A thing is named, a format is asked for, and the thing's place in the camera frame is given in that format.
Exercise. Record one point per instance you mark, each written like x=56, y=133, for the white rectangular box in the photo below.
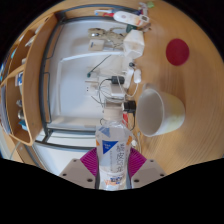
x=117, y=93

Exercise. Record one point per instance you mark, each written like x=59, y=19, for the brown tree creature figurine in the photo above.
x=106, y=33

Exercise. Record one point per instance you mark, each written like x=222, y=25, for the grey metal frame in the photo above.
x=45, y=66

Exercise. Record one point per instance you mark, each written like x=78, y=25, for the clear plastic water bottle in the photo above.
x=113, y=150

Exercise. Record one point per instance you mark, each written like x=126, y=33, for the clear spray bottle white nozzle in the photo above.
x=103, y=12

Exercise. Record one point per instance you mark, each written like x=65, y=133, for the small green box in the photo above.
x=150, y=4

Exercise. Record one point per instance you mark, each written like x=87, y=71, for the flat round red coaster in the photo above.
x=177, y=52

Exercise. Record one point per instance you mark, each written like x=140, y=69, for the black charger block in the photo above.
x=129, y=106

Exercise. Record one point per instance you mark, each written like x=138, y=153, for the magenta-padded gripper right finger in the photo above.
x=136, y=161

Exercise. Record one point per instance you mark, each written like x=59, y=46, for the white pump bottle red top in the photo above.
x=128, y=17

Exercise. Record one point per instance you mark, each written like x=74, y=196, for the black power adapter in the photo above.
x=117, y=80

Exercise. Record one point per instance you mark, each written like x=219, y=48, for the small white oval device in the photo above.
x=137, y=76

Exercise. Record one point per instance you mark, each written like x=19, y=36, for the cream ceramic mug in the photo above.
x=166, y=113

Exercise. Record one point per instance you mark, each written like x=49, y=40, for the white desk lamp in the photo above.
x=93, y=55

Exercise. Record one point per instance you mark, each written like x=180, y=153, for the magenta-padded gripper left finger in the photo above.
x=89, y=163

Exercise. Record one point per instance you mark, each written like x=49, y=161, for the wooden shelf unit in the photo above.
x=33, y=83

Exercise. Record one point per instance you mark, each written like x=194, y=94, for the white wall box blue label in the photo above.
x=96, y=45

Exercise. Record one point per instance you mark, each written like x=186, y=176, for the white tissue pack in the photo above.
x=134, y=43

